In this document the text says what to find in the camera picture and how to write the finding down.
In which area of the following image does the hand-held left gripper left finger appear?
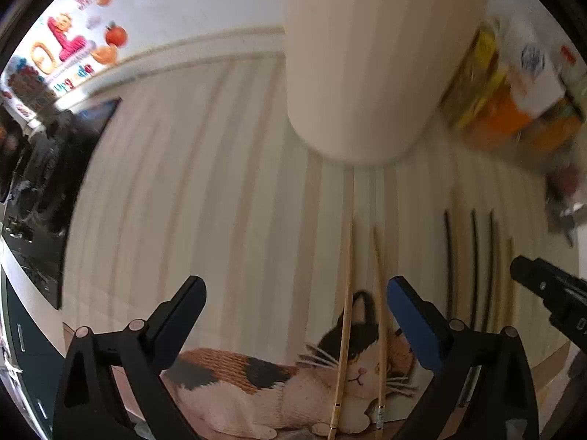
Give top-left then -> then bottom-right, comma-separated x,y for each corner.
52,276 -> 208,440

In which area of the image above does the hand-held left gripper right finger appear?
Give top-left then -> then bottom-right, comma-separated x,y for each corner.
386,276 -> 539,440

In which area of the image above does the black appliance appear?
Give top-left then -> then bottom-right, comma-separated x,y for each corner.
0,96 -> 122,310

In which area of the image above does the white carton with blue mark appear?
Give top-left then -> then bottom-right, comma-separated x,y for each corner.
502,14 -> 570,117

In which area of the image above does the striped cat print tablecloth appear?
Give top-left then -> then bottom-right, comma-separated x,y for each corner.
62,27 -> 587,440

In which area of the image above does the white refrigerator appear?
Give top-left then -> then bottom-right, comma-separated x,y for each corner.
28,0 -> 287,102

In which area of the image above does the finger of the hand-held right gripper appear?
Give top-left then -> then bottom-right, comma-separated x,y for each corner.
510,256 -> 587,305
543,296 -> 587,347

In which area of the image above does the light wooden chopstick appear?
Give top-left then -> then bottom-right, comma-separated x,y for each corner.
371,226 -> 388,440
327,217 -> 356,440

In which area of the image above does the dark blurry clutter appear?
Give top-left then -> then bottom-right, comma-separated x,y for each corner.
543,144 -> 587,246

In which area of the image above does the teal cabinet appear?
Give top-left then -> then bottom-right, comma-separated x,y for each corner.
0,270 -> 62,422

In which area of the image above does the cream ribbed utensil holder cup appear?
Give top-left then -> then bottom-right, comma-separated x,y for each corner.
282,0 -> 489,166

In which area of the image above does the orange snack packet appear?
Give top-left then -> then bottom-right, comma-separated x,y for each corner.
459,85 -> 539,153

